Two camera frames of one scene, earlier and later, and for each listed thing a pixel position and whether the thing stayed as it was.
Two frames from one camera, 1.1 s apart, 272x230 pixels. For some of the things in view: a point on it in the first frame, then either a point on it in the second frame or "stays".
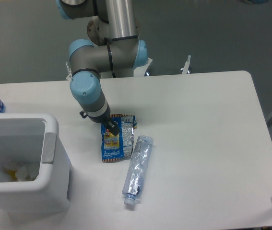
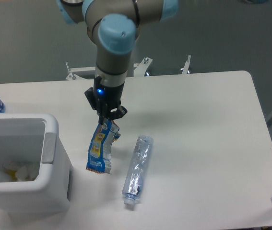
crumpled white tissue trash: (21, 171) stays
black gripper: (102, 118) -> (103, 98)
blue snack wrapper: (121, 146) -> (99, 156)
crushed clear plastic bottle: (136, 169) stays
